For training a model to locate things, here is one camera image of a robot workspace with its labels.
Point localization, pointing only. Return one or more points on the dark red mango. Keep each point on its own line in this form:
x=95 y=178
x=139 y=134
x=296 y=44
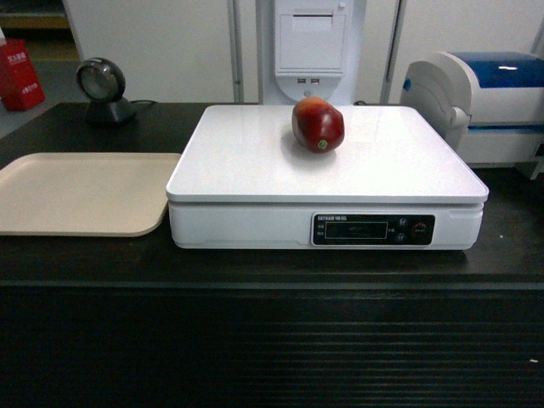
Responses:
x=317 y=125

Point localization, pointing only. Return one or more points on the white digital checkout scale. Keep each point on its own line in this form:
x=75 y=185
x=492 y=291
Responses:
x=243 y=181

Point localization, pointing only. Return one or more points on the black checkout counter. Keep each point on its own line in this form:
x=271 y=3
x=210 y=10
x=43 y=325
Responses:
x=140 y=322

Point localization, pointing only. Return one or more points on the white receipt printer kiosk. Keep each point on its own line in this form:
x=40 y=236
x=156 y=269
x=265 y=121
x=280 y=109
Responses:
x=309 y=48

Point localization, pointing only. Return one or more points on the beige plastic tray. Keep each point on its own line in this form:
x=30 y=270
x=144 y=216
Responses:
x=85 y=194

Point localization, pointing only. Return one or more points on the black barcode scanner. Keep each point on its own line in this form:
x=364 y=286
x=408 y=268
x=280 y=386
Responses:
x=103 y=82

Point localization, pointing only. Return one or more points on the white and blue label printer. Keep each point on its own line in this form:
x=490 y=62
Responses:
x=487 y=106

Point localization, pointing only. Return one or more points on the red fire extinguisher box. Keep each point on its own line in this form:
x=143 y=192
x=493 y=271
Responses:
x=20 y=88

